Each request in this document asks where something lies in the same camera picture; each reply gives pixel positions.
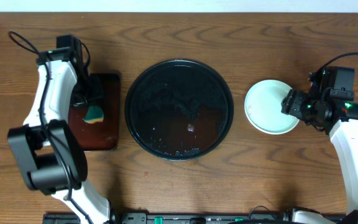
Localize round black serving tray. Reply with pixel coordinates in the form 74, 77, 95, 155
124, 59, 234, 161

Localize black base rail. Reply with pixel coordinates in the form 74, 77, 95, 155
42, 212, 346, 224

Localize green scrubbing sponge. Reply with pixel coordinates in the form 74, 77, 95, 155
83, 106, 104, 124

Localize black rectangular water tray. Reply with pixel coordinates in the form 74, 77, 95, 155
68, 73, 121, 151

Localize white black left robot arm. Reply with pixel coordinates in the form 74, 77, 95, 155
7, 47, 111, 223

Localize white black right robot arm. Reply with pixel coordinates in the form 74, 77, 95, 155
282, 89, 358, 223

